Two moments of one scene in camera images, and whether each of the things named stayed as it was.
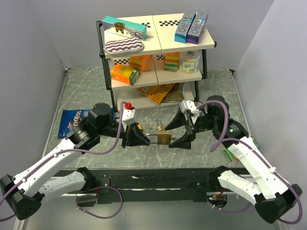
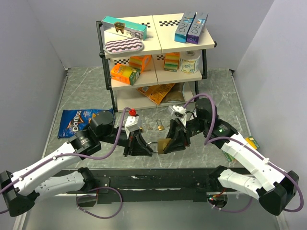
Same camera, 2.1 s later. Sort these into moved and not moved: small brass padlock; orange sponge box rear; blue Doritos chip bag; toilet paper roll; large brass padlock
Moved: large brass padlock
Not moved: blue Doritos chip bag; toilet paper roll; orange sponge box rear; small brass padlock
